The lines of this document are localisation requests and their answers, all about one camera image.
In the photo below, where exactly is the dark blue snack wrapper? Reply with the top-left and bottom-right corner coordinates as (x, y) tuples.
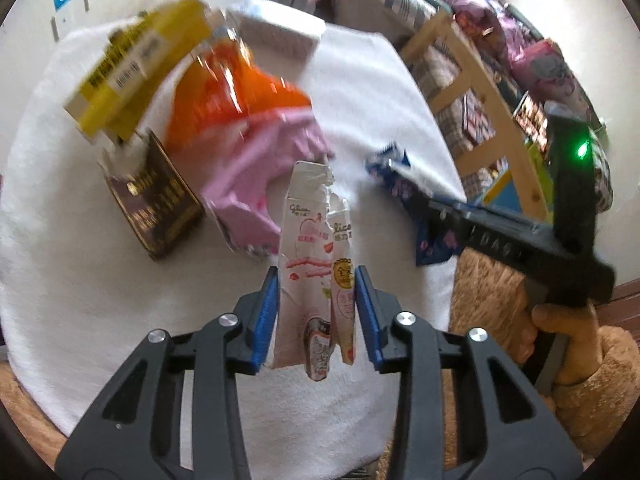
(364, 143), (463, 266)

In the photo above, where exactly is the pink white snack box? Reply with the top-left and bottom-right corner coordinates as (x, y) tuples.
(272, 162), (356, 382)

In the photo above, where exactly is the dark brown carton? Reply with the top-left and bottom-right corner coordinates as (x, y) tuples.
(101, 130), (205, 260)

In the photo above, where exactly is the pink foil wrapper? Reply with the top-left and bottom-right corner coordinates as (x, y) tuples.
(172, 107), (333, 256)

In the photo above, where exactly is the yellow white box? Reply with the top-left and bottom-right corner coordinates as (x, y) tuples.
(64, 0), (226, 143)

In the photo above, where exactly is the orange snack bag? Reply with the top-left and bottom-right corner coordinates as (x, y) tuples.
(164, 39), (311, 154)

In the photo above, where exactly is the white blue milk carton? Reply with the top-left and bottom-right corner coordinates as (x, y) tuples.
(227, 0), (326, 64)

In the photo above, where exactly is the right hand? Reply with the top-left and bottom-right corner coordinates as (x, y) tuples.
(508, 281), (603, 386)

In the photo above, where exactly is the tan fuzzy sleeve right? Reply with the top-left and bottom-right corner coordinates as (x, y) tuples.
(374, 246), (640, 470)

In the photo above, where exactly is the white towel mat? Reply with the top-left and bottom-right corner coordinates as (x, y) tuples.
(1, 24), (463, 479)

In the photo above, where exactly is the purple clothes pile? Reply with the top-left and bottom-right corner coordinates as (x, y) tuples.
(442, 0), (602, 130)

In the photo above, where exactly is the wooden chair frame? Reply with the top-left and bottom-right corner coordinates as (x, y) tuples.
(400, 10), (549, 221)

